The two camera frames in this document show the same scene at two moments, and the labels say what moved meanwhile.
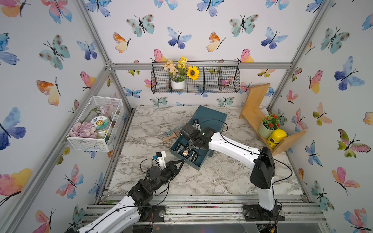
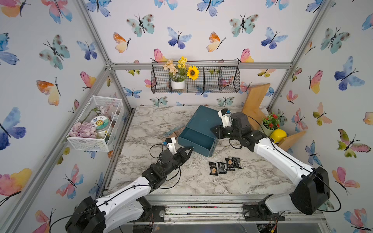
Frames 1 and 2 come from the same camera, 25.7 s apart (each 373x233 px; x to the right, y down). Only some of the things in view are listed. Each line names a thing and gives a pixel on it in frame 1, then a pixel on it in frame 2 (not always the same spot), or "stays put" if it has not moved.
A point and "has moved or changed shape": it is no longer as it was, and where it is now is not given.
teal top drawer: x=194 y=157 has moved or changed shape
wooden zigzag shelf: x=254 y=117 stays put
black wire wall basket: x=211 y=79 stays put
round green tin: x=100 y=123 stays put
